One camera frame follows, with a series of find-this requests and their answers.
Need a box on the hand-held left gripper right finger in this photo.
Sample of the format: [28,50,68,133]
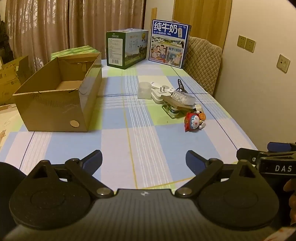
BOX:
[175,150,266,198]

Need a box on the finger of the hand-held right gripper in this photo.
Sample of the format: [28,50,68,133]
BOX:
[267,142,296,153]
[236,148,263,164]

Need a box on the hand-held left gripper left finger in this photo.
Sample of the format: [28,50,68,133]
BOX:
[24,149,114,198]

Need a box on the red and blue cat figurine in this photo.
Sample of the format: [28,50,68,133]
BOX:
[184,111,207,132]

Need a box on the wooden board with metal clips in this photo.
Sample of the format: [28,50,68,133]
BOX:
[161,97,196,119]

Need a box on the brown cardboard box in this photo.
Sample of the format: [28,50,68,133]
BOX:
[13,51,102,132]

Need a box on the clear plastic box blue label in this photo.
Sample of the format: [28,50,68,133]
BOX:
[171,90,196,106]

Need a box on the translucent plastic cup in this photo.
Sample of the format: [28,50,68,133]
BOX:
[138,82,152,100]

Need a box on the white oblong plastic device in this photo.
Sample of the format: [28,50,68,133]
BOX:
[149,82,174,91]

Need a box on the person's right hand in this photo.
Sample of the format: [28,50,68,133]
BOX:
[283,178,296,226]

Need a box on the white plug adapter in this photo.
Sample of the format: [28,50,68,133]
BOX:
[151,86,173,105]

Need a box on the cream printed sheet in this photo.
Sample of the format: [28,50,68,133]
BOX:
[0,104,23,149]

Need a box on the chair with quilted beige cover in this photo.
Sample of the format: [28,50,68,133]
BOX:
[184,37,222,96]

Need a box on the green tissue multipack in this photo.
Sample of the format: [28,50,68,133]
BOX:
[50,46,99,61]

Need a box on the green milk carton case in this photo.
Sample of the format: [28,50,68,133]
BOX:
[106,29,149,70]

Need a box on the brown printed shipping carton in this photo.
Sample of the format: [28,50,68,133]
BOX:
[0,55,29,106]

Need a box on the blue milk carton case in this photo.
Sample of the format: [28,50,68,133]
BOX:
[149,19,192,69]

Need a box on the brown patterned curtain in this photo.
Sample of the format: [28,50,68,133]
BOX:
[5,0,146,72]

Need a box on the dark folding hand trolley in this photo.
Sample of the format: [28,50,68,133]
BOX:
[0,20,13,58]

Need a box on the beige wall socket with round port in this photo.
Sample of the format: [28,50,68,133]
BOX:
[277,54,290,73]

